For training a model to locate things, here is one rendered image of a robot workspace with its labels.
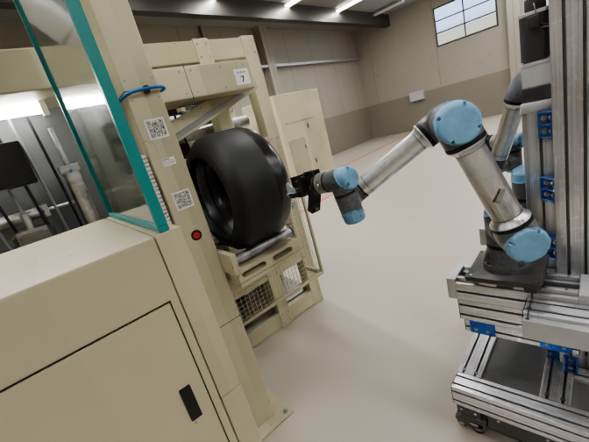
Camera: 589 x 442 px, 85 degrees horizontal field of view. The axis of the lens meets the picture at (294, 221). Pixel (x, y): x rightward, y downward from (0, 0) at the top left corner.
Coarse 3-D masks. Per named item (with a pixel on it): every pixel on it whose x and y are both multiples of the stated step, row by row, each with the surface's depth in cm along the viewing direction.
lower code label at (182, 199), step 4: (176, 192) 130; (180, 192) 131; (184, 192) 132; (188, 192) 133; (176, 196) 130; (180, 196) 131; (184, 196) 132; (188, 196) 133; (176, 200) 130; (180, 200) 131; (184, 200) 132; (188, 200) 133; (192, 200) 134; (176, 204) 130; (180, 204) 131; (184, 204) 132; (188, 204) 134; (192, 204) 134; (180, 208) 131; (184, 208) 132
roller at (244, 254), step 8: (280, 232) 156; (288, 232) 157; (264, 240) 150; (272, 240) 151; (280, 240) 155; (248, 248) 146; (256, 248) 146; (264, 248) 149; (240, 256) 142; (248, 256) 144
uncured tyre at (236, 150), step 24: (216, 144) 132; (240, 144) 134; (264, 144) 139; (192, 168) 155; (216, 168) 131; (240, 168) 128; (264, 168) 134; (216, 192) 178; (240, 192) 129; (264, 192) 133; (216, 216) 175; (240, 216) 133; (264, 216) 136; (288, 216) 150; (240, 240) 143
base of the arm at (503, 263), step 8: (488, 248) 115; (496, 248) 112; (488, 256) 116; (496, 256) 112; (504, 256) 110; (488, 264) 117; (496, 264) 112; (504, 264) 111; (512, 264) 110; (520, 264) 110; (528, 264) 109; (496, 272) 113; (504, 272) 111; (512, 272) 110; (520, 272) 109
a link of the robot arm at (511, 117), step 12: (516, 84) 133; (516, 96) 133; (504, 108) 141; (516, 108) 136; (504, 120) 142; (516, 120) 139; (504, 132) 144; (504, 144) 146; (504, 156) 150; (504, 168) 155
